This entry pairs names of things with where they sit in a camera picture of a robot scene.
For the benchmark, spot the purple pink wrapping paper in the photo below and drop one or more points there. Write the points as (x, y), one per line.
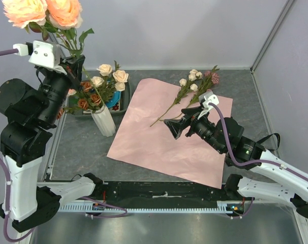
(142, 141)

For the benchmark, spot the white small rose stem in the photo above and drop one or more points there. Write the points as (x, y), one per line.
(186, 86)

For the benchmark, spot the blue rimmed black bowl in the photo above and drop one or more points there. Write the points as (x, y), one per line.
(114, 100)

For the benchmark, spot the light blue slotted cable duct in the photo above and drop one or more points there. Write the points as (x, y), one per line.
(90, 207)

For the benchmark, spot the peach peony flower stem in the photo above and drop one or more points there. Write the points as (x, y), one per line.
(71, 92)

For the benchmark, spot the white ribbed vase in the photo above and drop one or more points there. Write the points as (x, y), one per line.
(104, 121)

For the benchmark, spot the pink peony bud stem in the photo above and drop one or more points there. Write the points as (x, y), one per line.
(59, 17)

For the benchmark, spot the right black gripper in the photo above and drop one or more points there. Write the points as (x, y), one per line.
(176, 126)

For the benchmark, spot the right aluminium frame post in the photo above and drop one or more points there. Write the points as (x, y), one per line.
(272, 34)

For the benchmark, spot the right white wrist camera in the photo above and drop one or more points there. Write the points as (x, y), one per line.
(205, 99)

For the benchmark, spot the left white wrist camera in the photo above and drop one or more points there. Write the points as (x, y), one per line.
(42, 54)

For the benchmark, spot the beige square board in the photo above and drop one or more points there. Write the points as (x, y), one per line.
(118, 106)

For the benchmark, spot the cream rose flower stem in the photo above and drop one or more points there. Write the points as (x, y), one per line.
(110, 80)

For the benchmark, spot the rust brown rose stem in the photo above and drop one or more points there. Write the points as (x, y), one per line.
(88, 100)

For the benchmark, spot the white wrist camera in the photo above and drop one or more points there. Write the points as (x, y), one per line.
(42, 54)
(205, 99)

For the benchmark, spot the dark green plastic tray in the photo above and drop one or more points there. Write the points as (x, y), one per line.
(85, 114)

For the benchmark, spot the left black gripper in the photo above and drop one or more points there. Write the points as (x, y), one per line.
(75, 64)

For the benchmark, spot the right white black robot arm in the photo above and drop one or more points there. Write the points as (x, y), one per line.
(290, 186)

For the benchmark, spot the mauve rose flower stem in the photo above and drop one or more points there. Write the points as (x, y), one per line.
(209, 79)

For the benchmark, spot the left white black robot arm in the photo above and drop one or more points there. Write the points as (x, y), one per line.
(31, 114)

